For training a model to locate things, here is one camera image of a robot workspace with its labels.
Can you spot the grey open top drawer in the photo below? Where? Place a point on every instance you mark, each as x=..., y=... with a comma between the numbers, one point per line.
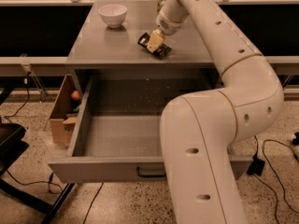
x=118, y=127

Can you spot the grey cabinet counter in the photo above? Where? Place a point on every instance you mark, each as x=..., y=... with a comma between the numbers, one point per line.
x=101, y=48

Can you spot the silver green soda can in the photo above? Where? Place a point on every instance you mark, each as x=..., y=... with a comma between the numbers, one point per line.
x=160, y=4

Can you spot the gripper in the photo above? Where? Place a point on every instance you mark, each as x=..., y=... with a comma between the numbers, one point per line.
x=165, y=25

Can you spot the brown cardboard box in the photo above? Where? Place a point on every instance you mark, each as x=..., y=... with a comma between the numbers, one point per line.
x=64, y=113

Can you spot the black power adapter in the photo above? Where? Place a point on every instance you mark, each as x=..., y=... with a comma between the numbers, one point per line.
x=256, y=167

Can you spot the orange fruit in box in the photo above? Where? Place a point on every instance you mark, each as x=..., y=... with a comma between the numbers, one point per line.
x=75, y=95

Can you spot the black drawer handle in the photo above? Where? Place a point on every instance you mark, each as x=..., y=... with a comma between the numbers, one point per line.
x=148, y=173

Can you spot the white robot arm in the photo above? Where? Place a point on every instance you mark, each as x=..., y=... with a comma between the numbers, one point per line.
x=197, y=128

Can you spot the black chair base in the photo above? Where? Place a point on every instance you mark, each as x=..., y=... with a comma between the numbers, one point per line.
x=31, y=171

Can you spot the grey horizontal rail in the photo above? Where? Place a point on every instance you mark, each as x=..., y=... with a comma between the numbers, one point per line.
x=42, y=66

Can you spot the white ceramic bowl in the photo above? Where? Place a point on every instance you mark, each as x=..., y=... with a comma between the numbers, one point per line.
x=113, y=15

